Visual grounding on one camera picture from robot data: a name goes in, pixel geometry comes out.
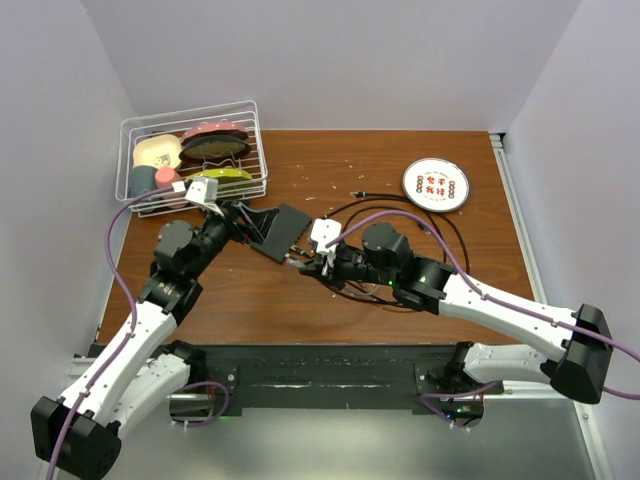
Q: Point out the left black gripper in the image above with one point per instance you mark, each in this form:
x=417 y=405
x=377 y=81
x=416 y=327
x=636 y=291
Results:
x=254 y=222

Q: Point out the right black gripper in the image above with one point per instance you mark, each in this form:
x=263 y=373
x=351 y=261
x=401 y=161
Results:
x=335 y=278

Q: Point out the black network switch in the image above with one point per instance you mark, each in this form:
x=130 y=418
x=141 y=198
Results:
x=286 y=230

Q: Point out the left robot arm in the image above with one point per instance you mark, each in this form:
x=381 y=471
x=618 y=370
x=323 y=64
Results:
x=81 y=432

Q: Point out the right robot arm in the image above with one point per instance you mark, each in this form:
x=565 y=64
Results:
x=566 y=349

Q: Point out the yellow green dotted plate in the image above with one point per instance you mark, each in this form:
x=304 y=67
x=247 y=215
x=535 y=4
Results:
x=229 y=179

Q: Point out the dark brown round plate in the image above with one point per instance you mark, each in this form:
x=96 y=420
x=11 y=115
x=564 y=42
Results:
x=214 y=148

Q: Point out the red dotted plate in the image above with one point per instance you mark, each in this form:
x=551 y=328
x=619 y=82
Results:
x=225 y=128

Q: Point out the pink cup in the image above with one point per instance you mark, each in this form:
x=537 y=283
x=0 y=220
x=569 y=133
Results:
x=165 y=177

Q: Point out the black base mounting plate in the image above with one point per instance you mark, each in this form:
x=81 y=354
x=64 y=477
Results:
x=418 y=378

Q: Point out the beige square plate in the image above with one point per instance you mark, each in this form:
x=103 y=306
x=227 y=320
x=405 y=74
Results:
x=159 y=151

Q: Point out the dark grey cup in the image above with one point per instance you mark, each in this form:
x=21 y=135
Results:
x=142 y=180

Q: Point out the white round printed plate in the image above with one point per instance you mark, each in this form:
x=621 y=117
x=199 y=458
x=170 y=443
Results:
x=436 y=185

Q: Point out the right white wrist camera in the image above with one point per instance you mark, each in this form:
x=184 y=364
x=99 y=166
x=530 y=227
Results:
x=322 y=232

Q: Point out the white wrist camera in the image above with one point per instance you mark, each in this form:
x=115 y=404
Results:
x=202 y=191
x=322 y=232

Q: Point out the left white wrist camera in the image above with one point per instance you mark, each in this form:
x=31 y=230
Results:
x=202 y=191

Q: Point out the white wire dish rack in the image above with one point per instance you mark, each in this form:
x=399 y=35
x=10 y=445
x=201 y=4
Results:
x=135 y=129

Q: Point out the aluminium frame rail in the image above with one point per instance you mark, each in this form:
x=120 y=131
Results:
x=81 y=431

